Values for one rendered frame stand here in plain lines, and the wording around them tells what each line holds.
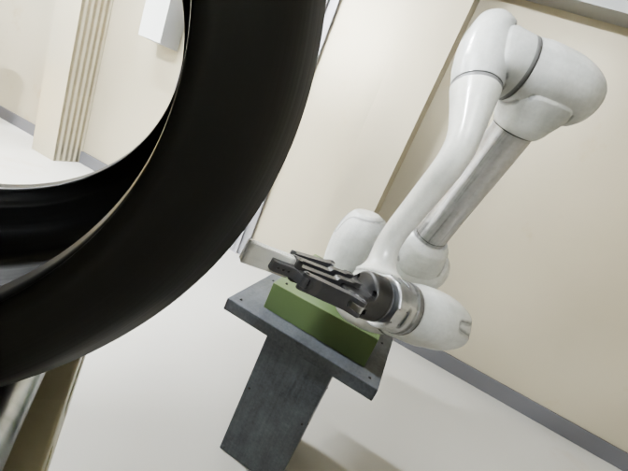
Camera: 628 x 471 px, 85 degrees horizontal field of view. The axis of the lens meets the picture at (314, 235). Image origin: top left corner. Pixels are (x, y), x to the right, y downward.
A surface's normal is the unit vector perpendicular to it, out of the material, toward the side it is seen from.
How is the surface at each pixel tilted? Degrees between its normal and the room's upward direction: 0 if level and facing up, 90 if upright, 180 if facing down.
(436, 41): 90
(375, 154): 90
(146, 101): 90
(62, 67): 90
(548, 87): 112
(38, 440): 0
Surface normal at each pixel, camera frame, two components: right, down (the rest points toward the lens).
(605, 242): -0.34, 0.15
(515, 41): 0.04, -0.21
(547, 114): -0.12, 0.72
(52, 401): 0.38, -0.88
